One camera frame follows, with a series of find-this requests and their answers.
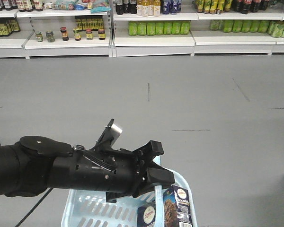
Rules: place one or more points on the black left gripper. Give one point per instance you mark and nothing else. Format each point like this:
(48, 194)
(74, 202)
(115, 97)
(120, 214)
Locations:
(121, 173)

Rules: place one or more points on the Chocofello cookie box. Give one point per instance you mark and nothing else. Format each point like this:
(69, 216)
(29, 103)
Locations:
(177, 212)

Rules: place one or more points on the light blue plastic basket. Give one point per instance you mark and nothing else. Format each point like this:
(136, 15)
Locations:
(90, 209)

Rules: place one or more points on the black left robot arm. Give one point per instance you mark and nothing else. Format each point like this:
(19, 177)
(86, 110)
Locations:
(35, 163)

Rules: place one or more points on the white supermarket shelving unit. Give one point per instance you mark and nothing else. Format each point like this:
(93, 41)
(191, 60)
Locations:
(49, 33)

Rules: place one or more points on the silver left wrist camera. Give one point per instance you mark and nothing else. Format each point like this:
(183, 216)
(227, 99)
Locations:
(110, 134)

